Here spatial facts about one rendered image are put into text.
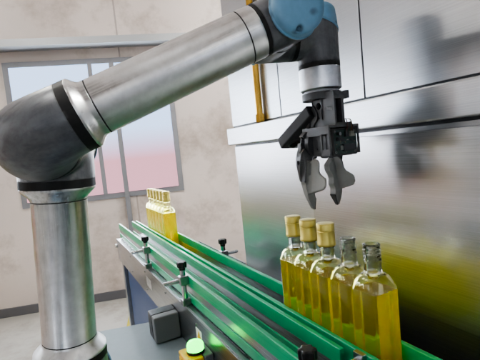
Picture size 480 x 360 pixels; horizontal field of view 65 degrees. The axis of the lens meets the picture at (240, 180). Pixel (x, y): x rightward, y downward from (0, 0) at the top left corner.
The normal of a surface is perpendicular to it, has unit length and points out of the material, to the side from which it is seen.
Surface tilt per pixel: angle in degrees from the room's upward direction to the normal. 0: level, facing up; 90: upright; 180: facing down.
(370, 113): 90
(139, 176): 90
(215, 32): 68
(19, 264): 90
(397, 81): 90
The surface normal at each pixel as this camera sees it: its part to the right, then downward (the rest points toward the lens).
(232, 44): 0.30, 0.27
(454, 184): -0.88, 0.12
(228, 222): 0.20, 0.06
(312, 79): -0.54, 0.12
